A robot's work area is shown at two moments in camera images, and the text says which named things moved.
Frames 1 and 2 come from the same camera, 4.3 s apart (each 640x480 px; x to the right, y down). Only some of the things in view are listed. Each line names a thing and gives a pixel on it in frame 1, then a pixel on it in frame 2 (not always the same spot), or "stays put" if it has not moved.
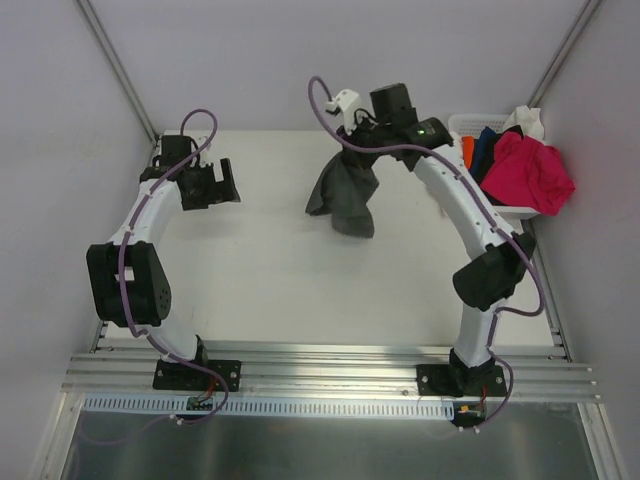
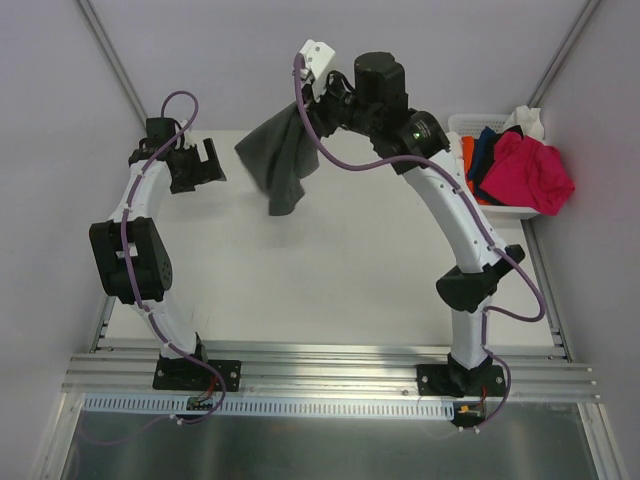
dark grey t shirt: [342, 192] → [280, 152]
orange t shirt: [467, 146] stays put
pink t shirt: [528, 174] stays put
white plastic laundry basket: [469, 126] stays put
